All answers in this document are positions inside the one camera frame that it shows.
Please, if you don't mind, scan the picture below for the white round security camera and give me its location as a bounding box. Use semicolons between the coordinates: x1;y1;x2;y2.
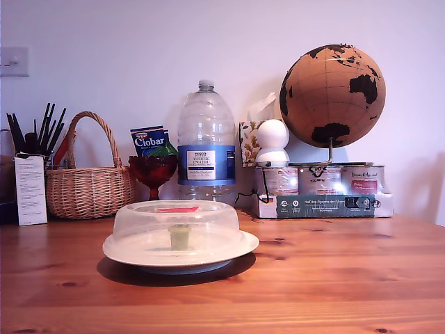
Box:
255;118;291;167

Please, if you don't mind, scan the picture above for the thin black power cable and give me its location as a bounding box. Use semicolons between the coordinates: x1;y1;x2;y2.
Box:
235;166;272;205

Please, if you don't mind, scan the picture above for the cork globe on stand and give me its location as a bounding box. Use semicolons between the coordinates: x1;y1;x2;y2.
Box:
279;43;387;166

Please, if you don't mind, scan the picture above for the white can red label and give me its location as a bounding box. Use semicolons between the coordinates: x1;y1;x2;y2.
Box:
342;165;386;194

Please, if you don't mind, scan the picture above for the white printed carton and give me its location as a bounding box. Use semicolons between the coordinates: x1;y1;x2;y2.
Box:
13;155;48;226

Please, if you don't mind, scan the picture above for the wicker basket with handle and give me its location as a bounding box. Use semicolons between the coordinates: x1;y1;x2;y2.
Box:
44;111;138;221

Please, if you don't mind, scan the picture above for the black chopstick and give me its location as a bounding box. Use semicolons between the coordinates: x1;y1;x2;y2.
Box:
6;113;22;154
12;113;27;153
43;103;56;154
37;102;51;154
48;107;67;154

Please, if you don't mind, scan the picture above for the red glass goblet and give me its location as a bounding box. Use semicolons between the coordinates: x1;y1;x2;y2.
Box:
128;154;179;201

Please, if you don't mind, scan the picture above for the white tissue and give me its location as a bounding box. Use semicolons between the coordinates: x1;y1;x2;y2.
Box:
247;92;279;122

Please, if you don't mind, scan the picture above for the red handled utensil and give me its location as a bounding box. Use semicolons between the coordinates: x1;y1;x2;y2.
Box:
54;130;76;164

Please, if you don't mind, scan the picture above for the dark brown block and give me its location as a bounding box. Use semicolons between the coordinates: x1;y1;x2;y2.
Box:
0;154;17;223

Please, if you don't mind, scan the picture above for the white can pink label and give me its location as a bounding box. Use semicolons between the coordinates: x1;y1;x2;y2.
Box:
257;166;300;196

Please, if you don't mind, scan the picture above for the green foil wrapper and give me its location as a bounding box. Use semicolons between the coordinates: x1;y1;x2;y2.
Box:
147;141;180;157

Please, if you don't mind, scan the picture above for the white round plate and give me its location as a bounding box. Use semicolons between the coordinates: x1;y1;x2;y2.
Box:
102;229;261;276

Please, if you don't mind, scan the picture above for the leaf print napkin box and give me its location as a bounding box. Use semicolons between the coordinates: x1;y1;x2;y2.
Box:
238;120;267;168

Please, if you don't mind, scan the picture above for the green coffee capsule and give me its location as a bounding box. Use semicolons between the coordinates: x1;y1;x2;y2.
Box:
168;224;193;251

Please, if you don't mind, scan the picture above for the metal wire utensil holder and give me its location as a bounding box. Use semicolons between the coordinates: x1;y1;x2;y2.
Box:
43;152;70;171

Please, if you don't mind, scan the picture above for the large clear water bottle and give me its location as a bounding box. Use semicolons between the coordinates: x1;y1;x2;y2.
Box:
177;79;237;207

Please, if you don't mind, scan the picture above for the white light switch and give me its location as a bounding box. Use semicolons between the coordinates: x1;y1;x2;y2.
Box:
0;47;30;77

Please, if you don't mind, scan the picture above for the white can black scribble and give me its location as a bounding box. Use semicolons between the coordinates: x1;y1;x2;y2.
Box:
298;165;343;196

